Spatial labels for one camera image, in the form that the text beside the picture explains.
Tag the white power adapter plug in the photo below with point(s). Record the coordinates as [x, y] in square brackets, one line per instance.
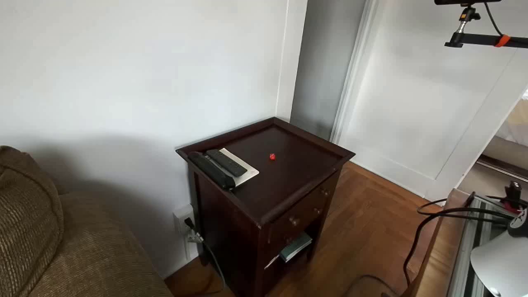
[195, 236]

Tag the white flat pad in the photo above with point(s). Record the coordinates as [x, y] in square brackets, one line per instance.
[250, 175]

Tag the round metal drawer knob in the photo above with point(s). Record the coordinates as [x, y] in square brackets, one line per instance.
[294, 221]
[326, 193]

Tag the aluminium frame robot table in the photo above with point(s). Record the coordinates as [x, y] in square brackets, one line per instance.
[440, 258]

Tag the black stereo camera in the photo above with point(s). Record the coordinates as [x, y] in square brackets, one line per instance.
[468, 2]

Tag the short black remote control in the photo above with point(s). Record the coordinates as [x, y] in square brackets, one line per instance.
[227, 164]

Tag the white wall outlet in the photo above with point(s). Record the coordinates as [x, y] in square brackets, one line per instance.
[180, 216]

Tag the long black remote control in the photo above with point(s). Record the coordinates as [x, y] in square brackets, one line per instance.
[212, 170]

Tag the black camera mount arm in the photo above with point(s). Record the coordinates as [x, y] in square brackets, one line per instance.
[479, 40]

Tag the white panelled door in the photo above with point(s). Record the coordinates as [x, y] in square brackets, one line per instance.
[430, 109]

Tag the teal book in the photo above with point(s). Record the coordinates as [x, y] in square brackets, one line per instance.
[294, 248]

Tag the small orange object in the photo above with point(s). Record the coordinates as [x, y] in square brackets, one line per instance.
[273, 157]

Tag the olive brown fabric couch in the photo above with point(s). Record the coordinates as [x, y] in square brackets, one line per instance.
[67, 241]

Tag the dark wood nightstand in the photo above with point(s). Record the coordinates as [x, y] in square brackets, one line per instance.
[298, 165]

